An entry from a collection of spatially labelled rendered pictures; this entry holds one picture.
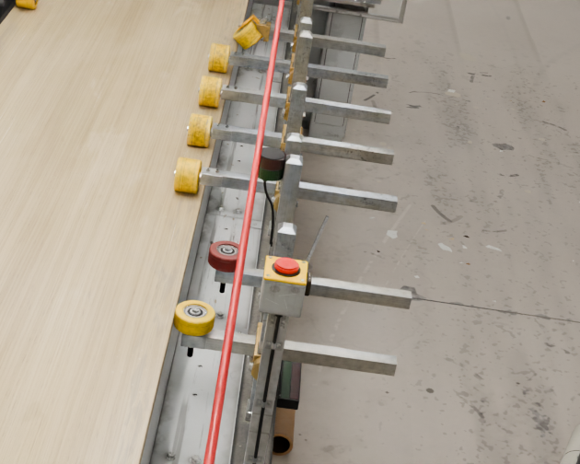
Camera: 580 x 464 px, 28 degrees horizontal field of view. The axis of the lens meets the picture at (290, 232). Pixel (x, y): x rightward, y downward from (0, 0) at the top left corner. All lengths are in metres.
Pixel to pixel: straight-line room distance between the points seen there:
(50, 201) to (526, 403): 1.82
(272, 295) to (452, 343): 2.17
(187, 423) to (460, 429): 1.35
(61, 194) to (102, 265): 0.30
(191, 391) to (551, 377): 1.72
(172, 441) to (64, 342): 0.37
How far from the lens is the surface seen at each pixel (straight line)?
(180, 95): 3.23
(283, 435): 3.33
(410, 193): 4.88
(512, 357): 4.01
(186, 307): 2.31
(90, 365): 2.15
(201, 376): 2.61
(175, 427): 2.46
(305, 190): 2.70
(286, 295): 1.87
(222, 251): 2.51
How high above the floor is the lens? 2.21
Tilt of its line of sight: 30 degrees down
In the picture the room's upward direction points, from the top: 9 degrees clockwise
